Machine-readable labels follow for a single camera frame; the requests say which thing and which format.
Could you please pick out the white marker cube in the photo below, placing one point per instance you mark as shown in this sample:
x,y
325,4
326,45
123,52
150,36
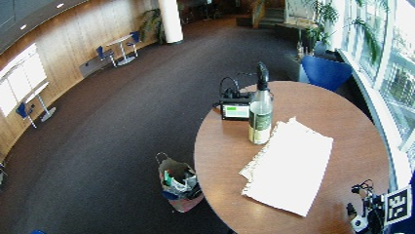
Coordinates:
x,y
398,204

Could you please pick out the stack of white paper sheets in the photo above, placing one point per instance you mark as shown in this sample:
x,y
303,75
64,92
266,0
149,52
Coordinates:
x,y
289,169

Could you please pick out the black device with green screen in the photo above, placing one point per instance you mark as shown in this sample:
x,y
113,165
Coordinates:
x,y
236,110

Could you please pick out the blue planter pot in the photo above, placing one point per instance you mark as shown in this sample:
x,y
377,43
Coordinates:
x,y
325,71

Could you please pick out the brown shopping bag with items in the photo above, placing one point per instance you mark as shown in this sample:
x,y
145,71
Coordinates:
x,y
180,185

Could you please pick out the tall green window plant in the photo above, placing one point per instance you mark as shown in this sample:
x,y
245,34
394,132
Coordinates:
x,y
370,35

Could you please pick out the green potted plant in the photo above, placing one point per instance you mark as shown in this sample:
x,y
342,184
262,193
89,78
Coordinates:
x,y
321,22

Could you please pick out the white round pillar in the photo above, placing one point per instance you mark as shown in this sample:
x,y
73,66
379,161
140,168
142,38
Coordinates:
x,y
170,19

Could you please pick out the blue chair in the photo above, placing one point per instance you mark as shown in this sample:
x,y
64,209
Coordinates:
x,y
24,112
134,39
104,54

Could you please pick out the green palm plant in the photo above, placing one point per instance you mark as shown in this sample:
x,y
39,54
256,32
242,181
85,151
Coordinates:
x,y
150,24

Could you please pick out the small round white table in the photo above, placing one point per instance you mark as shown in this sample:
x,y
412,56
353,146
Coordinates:
x,y
121,42

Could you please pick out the white board on stand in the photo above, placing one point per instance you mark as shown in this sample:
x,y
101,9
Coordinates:
x,y
21,76

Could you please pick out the grey wall bench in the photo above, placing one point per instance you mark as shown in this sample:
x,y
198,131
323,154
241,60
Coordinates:
x,y
92,66

